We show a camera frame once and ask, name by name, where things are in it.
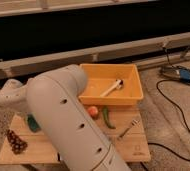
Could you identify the teal green sponge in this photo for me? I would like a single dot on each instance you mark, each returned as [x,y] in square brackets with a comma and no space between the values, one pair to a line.
[32,124]

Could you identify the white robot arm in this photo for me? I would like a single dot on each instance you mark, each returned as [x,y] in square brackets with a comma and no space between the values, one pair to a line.
[52,98]

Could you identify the yellow plastic bin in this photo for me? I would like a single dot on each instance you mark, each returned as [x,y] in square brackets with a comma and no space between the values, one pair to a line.
[102,76]

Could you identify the orange peach fruit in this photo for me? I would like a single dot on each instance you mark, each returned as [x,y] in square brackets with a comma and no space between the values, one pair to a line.
[93,111]

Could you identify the green chili pepper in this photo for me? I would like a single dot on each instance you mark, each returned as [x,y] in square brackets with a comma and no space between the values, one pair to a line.
[105,113]

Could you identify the wooden board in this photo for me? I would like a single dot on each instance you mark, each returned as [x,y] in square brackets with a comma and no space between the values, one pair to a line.
[133,147]

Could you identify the metal fork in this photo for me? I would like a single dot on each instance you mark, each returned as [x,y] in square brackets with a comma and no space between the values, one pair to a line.
[132,124]

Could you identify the blue power device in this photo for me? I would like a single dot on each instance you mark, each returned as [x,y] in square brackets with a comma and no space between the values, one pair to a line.
[177,73]

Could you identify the dark grape bunch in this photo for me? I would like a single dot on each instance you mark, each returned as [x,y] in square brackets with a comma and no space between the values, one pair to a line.
[17,144]

